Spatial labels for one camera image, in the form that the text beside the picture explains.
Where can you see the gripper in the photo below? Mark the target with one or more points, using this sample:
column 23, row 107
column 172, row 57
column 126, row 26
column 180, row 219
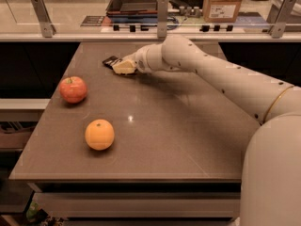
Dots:
column 139, row 60

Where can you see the black rxbar chocolate bar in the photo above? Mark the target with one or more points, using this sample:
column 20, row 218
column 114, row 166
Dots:
column 111, row 61

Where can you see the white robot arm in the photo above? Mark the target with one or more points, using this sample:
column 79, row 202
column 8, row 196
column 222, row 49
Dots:
column 271, row 177

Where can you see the red apple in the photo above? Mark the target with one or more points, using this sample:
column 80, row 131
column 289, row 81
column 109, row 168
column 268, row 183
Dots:
column 73, row 89

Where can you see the dark open tray bin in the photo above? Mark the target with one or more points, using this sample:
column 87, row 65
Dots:
column 131, row 7

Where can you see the orange fruit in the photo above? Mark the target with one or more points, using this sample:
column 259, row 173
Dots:
column 99, row 135

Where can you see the cardboard box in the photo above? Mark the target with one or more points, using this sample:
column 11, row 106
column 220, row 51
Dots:
column 221, row 11

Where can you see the middle metal glass bracket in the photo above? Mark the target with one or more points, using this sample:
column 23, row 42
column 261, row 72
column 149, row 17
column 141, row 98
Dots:
column 162, row 7

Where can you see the metal glass bracket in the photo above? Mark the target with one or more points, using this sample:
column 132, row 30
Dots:
column 46, row 26
column 162, row 7
column 279, row 24

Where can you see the left metal glass bracket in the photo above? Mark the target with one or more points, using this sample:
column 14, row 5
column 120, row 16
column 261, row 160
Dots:
column 46, row 26

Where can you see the right metal glass bracket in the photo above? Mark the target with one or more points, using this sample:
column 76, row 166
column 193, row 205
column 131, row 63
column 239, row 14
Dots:
column 279, row 24

